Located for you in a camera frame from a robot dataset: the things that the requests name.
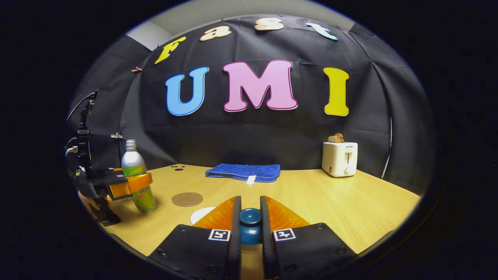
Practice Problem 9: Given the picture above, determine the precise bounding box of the teal teacup lid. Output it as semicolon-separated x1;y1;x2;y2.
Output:
239;208;262;245

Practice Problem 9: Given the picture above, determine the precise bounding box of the blue folded towel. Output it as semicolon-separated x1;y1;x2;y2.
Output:
205;163;281;185

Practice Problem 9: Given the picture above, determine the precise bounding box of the brown round coaster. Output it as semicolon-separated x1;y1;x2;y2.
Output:
172;192;203;207

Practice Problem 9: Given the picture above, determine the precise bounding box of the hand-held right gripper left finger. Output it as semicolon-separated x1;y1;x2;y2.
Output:
148;196;242;280

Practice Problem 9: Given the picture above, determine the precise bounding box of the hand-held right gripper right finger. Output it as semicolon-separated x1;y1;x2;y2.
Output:
260;196;356;280

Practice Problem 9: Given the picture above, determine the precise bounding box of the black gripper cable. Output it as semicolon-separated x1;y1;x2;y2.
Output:
66;93;94;123

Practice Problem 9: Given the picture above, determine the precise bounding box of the white hanging cable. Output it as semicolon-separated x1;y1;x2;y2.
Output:
381;117;393;179

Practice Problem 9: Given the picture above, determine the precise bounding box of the silver green water bottle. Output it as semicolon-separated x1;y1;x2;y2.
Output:
121;139;158;213

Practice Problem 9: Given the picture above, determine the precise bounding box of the white toaster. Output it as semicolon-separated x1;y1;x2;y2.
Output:
321;142;358;178

